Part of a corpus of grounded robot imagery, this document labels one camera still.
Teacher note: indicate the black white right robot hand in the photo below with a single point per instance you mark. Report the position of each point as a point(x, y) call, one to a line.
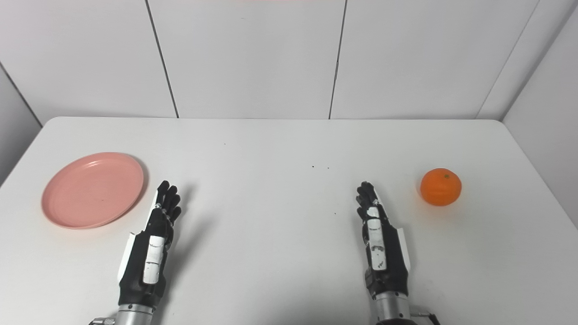
point(392, 266)

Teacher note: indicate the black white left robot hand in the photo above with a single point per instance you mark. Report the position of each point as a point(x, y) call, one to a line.
point(135, 271)

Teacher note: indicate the pink round plate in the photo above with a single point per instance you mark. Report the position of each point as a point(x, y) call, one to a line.
point(92, 189)

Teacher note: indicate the orange fruit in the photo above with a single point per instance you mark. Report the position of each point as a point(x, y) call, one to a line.
point(440, 187)

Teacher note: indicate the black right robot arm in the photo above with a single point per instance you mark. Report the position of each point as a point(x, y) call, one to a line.
point(392, 309)

